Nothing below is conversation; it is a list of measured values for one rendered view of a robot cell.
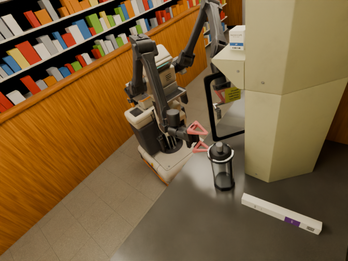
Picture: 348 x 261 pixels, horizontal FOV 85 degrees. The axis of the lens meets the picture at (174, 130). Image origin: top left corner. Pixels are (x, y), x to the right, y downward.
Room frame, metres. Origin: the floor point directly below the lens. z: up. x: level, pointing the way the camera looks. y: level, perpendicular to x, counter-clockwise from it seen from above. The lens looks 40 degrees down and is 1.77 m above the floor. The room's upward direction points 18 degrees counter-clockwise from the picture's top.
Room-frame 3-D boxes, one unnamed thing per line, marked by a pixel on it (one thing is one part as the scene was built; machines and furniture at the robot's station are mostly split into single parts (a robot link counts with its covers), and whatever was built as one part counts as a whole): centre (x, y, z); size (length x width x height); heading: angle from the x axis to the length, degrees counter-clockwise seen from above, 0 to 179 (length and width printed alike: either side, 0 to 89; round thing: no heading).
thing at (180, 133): (0.63, -0.05, 1.20); 0.07 x 0.07 x 0.10; 40
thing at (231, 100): (0.73, -0.34, 1.19); 0.30 x 0.01 x 0.40; 89
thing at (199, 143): (0.58, -0.09, 1.16); 0.09 x 0.07 x 0.07; 40
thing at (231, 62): (0.66, -0.35, 1.46); 0.32 x 0.12 x 0.10; 130
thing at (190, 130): (0.58, -0.09, 1.23); 0.09 x 0.07 x 0.07; 40
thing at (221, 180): (0.50, -0.15, 1.06); 0.11 x 0.11 x 0.21
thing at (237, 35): (0.62, -0.30, 1.54); 0.05 x 0.05 x 0.06; 36
